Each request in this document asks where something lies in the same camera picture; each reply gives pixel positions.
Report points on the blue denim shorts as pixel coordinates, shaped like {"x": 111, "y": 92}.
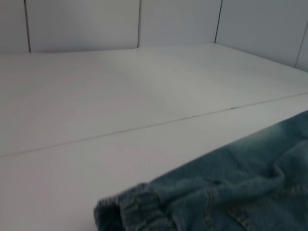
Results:
{"x": 240, "y": 187}

